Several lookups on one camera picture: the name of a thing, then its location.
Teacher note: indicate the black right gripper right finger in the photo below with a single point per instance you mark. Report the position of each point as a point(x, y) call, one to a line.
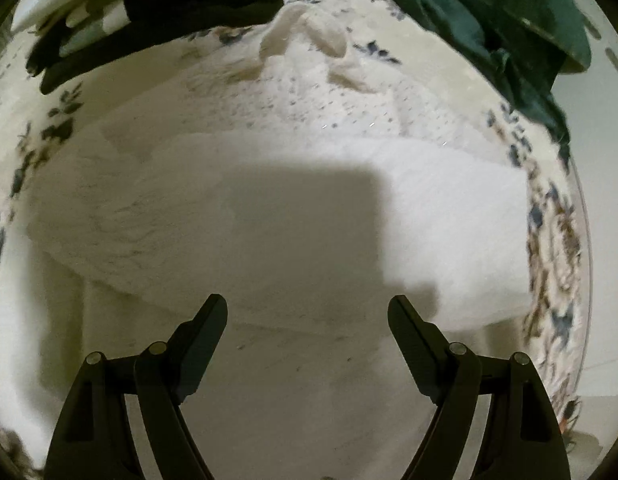
point(522, 439)

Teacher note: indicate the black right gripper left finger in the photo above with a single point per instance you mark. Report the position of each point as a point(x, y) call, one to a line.
point(93, 438)

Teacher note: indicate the white knitted sweater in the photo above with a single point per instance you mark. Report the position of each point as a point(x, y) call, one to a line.
point(300, 179)

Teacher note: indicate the white bed headboard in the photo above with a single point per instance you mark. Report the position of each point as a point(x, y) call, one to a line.
point(590, 101)

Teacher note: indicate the dark green plush blanket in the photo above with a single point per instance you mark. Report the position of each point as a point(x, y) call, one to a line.
point(519, 46)

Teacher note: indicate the black garment with zigzag label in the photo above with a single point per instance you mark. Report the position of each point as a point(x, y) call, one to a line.
point(86, 34)

